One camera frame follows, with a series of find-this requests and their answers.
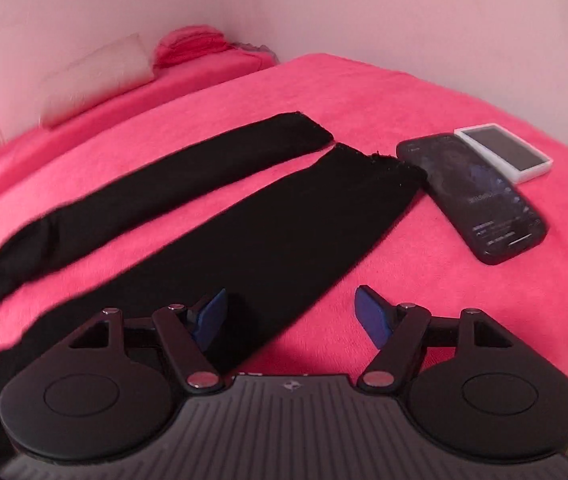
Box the pink far bed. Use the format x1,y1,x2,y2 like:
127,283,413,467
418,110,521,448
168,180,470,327
0,48,276,168

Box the black smartphone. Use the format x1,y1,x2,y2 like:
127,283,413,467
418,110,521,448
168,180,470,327
397,133,548,266

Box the pink bedsheet near bed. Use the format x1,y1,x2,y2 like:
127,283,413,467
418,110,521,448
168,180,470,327
0,54,568,374

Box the light pink folded quilt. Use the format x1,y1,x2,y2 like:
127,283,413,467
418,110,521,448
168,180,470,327
38,34,155,128

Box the black knit pants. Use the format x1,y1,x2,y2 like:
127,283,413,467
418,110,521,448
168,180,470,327
0,112,426,465

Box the white smartphone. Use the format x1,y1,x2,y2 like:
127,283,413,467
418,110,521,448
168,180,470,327
454,124,554,184

